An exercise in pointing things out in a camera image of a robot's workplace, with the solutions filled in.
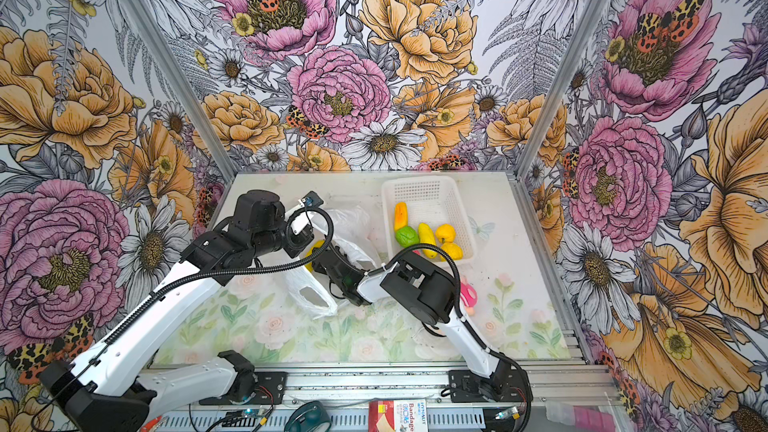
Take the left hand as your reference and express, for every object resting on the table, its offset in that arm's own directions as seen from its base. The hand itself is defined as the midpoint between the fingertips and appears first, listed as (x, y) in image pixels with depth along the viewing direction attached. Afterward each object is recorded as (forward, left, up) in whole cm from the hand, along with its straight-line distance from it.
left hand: (308, 231), depth 74 cm
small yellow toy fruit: (+13, -38, -21) cm, 45 cm away
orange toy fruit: (+21, -24, -21) cm, 38 cm away
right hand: (+6, +3, -24) cm, 25 cm away
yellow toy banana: (+13, -32, -21) cm, 41 cm away
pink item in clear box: (-36, -64, -23) cm, 77 cm away
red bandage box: (-35, -23, -21) cm, 47 cm away
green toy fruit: (+11, -25, -20) cm, 34 cm away
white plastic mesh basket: (+30, -36, -24) cm, 53 cm away
